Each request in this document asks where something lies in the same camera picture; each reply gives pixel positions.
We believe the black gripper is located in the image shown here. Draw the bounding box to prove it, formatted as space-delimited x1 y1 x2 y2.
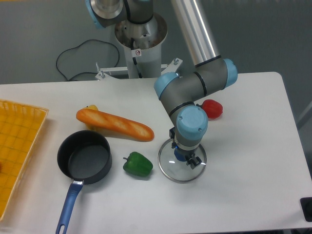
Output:
169 128 201 169

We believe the glass lid blue knob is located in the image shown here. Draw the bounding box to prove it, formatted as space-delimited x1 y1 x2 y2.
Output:
158 139 207 183

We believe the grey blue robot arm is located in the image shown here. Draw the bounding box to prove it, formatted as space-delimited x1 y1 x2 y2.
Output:
86 0 238 168

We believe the red toy bell pepper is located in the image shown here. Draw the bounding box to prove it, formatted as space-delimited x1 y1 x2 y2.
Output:
196 99 223 119

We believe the green toy bell pepper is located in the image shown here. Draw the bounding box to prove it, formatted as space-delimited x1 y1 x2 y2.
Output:
123 152 153 177

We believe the toy baguette bread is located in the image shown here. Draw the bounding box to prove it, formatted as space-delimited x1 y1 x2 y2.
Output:
76 108 155 142

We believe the black device at table edge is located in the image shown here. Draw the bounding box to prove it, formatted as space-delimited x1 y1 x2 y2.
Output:
300 197 312 222

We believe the yellow plastic basket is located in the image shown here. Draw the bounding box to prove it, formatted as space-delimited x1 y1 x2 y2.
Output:
0 99 49 220

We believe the black saucepan blue handle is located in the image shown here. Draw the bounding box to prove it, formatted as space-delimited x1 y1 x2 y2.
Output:
56 130 112 234

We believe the black cable on floor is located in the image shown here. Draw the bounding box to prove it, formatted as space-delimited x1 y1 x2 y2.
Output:
56 39 120 82

